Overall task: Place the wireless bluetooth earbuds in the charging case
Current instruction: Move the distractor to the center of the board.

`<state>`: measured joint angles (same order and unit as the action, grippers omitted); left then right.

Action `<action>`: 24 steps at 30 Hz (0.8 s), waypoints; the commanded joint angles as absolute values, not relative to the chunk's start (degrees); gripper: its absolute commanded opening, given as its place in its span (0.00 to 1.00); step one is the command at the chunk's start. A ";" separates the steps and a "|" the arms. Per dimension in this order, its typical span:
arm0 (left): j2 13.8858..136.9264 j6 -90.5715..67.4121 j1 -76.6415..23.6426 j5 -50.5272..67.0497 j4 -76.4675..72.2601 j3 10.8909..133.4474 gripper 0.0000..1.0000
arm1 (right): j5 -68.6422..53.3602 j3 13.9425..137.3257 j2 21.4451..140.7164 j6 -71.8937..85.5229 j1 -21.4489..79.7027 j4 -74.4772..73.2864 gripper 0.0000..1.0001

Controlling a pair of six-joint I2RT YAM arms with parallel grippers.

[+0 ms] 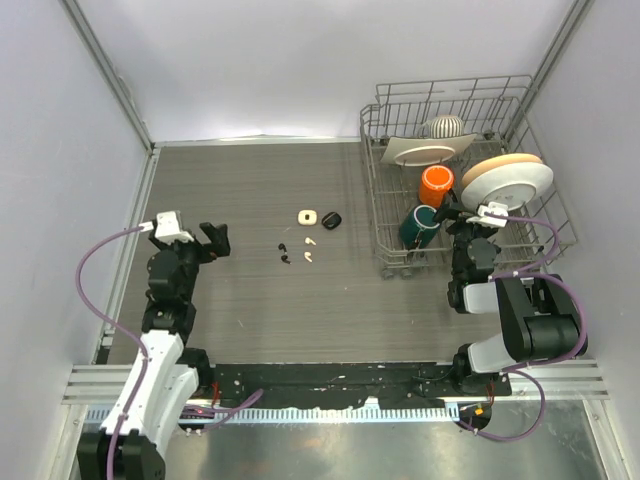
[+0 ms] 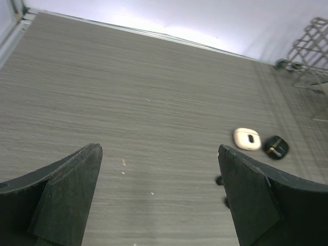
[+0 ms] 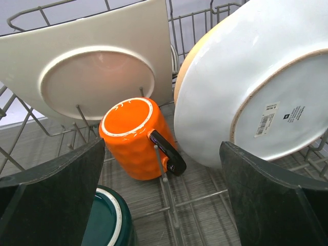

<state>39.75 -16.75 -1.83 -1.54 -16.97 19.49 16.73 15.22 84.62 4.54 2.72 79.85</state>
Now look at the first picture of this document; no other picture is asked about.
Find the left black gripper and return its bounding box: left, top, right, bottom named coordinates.
left=148, top=223, right=228, bottom=302

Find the beige earbud charging case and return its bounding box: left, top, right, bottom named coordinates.
left=297, top=209, right=318, bottom=226

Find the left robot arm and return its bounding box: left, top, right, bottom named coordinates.
left=75, top=211, right=231, bottom=479

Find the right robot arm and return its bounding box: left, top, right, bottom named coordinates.
left=434, top=199, right=588, bottom=395

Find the black earbud charging case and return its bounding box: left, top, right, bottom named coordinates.
left=321, top=212, right=342, bottom=231

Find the teal mug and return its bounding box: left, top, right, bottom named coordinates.
left=399, top=204, right=441, bottom=250

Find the orange mug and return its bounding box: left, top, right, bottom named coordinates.
left=418, top=165, right=455, bottom=208

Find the white square plate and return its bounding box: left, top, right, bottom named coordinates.
left=381, top=134, right=476, bottom=167

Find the white round plate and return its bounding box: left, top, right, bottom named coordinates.
left=460, top=162, right=554, bottom=211

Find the beige round plate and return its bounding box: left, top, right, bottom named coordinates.
left=461, top=152, right=543, bottom=186

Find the striped ceramic mug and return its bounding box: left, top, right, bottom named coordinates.
left=419, top=115, right=464, bottom=139

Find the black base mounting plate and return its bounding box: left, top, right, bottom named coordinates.
left=197, top=362, right=512, bottom=410

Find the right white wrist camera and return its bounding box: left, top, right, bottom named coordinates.
left=466, top=202, right=508, bottom=229

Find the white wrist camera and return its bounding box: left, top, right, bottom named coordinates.
left=150, top=210, right=195, bottom=245
left=466, top=202, right=508, bottom=229

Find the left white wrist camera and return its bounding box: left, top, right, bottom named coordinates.
left=150, top=210, right=195, bottom=245

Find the grey wire dish rack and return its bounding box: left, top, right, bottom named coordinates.
left=360, top=75, right=578, bottom=278

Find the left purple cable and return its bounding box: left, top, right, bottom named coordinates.
left=75, top=223, right=156, bottom=480

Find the white slotted cable duct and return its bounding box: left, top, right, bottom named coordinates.
left=85, top=405, right=460, bottom=424

